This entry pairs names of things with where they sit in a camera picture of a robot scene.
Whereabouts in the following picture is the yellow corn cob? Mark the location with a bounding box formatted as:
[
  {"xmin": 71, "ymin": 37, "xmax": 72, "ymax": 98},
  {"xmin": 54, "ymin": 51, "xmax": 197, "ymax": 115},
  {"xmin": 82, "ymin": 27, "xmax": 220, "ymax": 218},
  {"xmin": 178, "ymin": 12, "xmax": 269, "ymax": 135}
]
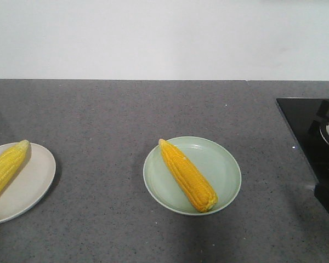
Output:
[
  {"xmin": 0, "ymin": 140, "xmax": 30, "ymax": 194},
  {"xmin": 158, "ymin": 139, "xmax": 218, "ymax": 213}
]

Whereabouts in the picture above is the black glass cooktop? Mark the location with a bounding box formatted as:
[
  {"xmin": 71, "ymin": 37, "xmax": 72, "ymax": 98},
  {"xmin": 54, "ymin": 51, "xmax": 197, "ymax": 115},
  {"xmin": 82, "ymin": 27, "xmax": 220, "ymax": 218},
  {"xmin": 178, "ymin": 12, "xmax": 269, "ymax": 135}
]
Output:
[{"xmin": 276, "ymin": 98, "xmax": 329, "ymax": 214}]

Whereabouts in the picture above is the beige plate right counter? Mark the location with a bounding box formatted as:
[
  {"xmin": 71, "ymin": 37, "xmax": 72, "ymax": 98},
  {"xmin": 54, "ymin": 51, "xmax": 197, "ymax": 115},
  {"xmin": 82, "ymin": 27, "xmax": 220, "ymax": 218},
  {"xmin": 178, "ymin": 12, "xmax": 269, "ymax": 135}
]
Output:
[{"xmin": 0, "ymin": 143, "xmax": 56, "ymax": 224}]

